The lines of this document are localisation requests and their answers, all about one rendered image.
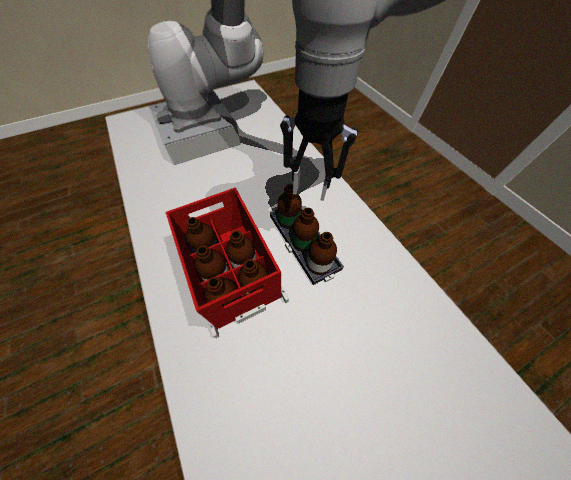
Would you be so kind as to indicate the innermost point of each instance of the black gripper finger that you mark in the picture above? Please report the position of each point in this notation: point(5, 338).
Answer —
point(287, 126)
point(349, 137)

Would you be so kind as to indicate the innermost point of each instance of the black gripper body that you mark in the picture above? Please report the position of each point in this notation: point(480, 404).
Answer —
point(329, 111)

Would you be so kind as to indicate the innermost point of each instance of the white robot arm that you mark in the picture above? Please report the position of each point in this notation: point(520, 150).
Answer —
point(330, 42)

